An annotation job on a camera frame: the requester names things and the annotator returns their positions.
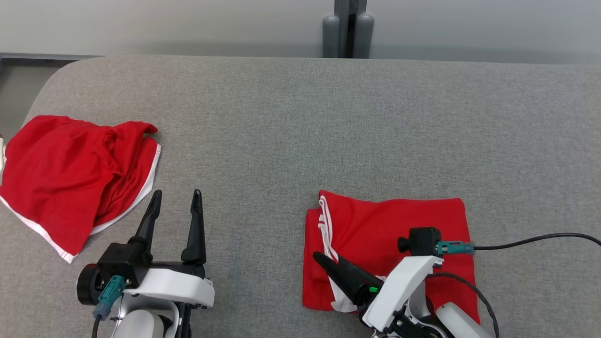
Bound teal left camera cable connector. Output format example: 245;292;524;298
92;276;126;320

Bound grey cylinder post foot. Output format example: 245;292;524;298
322;15;340;58
353;13;375;59

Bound teal camera cable connector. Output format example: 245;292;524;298
92;276;126;320
437;240;476;256

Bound grey partition post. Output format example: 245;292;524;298
334;0;368;58

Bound red shorts with white trim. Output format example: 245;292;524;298
0;115;162;264

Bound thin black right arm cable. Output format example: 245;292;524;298
425;273;499;338

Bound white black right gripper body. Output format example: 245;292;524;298
356;255;445;338

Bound teal right camera cable connector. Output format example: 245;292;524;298
437;240;476;256

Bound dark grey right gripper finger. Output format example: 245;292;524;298
313;253;371;306
339;257;383;289

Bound red Bulls jersey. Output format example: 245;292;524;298
302;190;480;324

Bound grey partition base rail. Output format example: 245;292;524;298
0;53;105;64

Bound black right camera cable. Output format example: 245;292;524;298
472;233;601;251

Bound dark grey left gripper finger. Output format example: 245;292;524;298
181;189;208;265
128;189;163;249

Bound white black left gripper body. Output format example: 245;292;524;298
113;261;216;338

